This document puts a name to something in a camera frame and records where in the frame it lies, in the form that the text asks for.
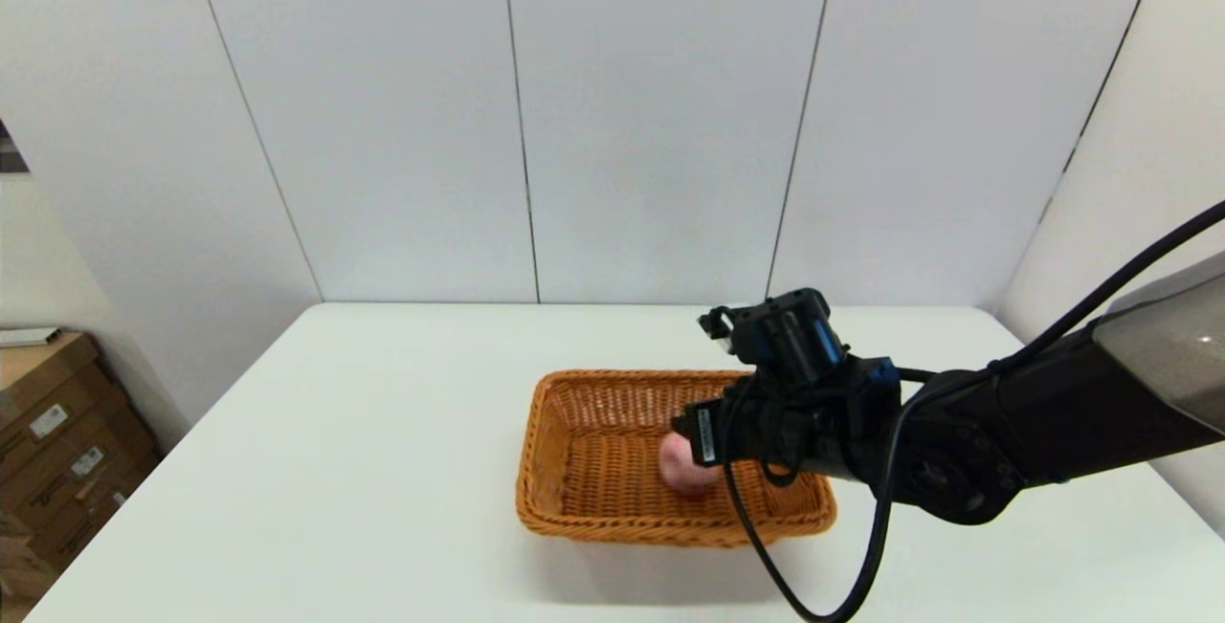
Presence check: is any pink peach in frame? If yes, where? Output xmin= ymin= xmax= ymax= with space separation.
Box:
xmin=658 ymin=432 xmax=724 ymax=496

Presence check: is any orange woven wicker basket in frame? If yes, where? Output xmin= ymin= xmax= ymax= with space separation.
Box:
xmin=515 ymin=369 xmax=838 ymax=548

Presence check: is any brown cardboard box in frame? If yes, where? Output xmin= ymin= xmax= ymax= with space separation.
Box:
xmin=19 ymin=470 xmax=145 ymax=572
xmin=0 ymin=513 xmax=60 ymax=623
xmin=0 ymin=393 xmax=160 ymax=521
xmin=0 ymin=331 xmax=127 ymax=456

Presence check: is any black blue right wrist camera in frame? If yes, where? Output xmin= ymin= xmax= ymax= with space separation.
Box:
xmin=698 ymin=288 xmax=849 ymax=387

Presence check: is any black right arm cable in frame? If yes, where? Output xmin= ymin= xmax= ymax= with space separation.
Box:
xmin=718 ymin=201 xmax=1225 ymax=623

